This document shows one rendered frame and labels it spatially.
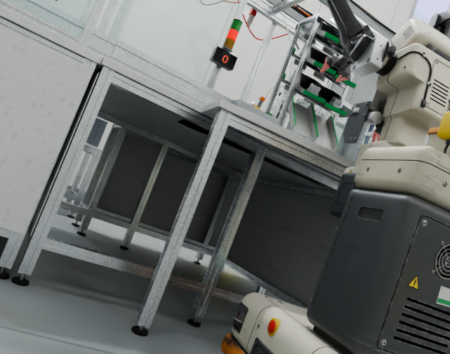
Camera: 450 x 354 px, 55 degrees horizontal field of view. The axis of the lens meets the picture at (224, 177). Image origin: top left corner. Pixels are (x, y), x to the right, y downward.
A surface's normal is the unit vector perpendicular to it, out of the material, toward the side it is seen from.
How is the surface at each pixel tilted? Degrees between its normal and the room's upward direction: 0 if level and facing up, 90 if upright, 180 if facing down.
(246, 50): 90
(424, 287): 90
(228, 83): 90
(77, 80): 90
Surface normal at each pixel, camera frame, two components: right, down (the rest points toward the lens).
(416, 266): 0.32, 0.04
